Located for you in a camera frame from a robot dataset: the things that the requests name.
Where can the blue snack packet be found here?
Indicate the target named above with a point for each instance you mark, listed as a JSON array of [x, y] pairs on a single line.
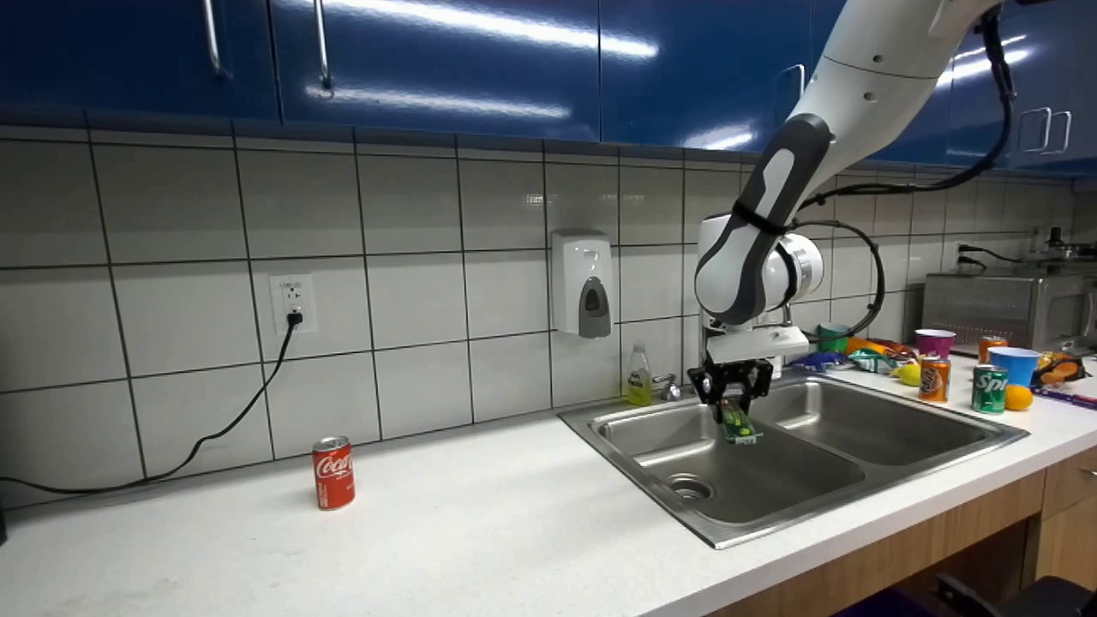
[[812, 365]]

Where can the orange fruit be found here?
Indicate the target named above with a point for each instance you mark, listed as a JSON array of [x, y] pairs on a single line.
[[1020, 399]]

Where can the white wall soap dispenser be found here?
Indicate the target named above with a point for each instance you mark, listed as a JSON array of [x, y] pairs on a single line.
[[582, 279]]

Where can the orange soda can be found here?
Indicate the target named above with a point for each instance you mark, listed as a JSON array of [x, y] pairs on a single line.
[[932, 381]]

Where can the wooden drawer front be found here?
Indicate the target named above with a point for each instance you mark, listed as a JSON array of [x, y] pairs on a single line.
[[1073, 483]]

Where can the green soda can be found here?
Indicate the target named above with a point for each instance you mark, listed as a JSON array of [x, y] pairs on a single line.
[[990, 388]]

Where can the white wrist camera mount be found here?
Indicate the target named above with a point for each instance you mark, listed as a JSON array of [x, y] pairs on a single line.
[[755, 344]]

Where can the yellow-green dish soap bottle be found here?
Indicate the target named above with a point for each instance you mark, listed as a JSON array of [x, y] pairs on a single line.
[[640, 385]]

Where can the purple packet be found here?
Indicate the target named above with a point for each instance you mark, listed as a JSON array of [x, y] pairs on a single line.
[[1073, 399]]

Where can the stainless steel double sink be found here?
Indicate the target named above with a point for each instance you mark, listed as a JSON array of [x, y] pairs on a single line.
[[801, 466]]

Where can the steel sink drain strainer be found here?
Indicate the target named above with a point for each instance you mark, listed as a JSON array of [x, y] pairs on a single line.
[[689, 487]]

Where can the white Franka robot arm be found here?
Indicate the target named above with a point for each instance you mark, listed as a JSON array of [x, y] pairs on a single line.
[[868, 71]]

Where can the wooden sink cabinet panel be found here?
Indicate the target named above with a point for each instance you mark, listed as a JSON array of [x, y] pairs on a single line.
[[892, 551]]

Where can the orange plastic cup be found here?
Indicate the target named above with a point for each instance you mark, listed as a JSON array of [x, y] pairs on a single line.
[[993, 347]]

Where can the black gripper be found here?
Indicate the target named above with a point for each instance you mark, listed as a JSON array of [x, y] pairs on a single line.
[[736, 376]]

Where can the blue plastic cup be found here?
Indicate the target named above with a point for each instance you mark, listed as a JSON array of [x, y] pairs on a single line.
[[1017, 365]]

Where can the stainless steel microwave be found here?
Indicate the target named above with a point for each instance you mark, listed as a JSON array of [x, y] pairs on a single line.
[[1006, 311]]

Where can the green and white packet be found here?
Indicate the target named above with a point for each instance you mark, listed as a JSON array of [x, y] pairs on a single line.
[[874, 365]]

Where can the dark snack bag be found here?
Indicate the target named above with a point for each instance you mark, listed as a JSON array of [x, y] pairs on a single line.
[[1063, 369]]

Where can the purple plastic cup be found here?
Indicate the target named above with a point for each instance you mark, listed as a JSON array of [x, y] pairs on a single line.
[[932, 344]]

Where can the red soda can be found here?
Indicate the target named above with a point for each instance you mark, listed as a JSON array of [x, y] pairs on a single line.
[[332, 473]]

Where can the green granola bar packet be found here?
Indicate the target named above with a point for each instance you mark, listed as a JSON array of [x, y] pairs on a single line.
[[737, 423]]

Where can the orange snack bag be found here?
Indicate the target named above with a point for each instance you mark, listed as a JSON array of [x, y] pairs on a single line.
[[878, 347]]

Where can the yellow fruit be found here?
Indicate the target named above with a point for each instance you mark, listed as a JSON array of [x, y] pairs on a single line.
[[905, 370]]

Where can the white wall outlet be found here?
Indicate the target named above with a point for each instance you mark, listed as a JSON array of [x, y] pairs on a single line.
[[297, 303]]

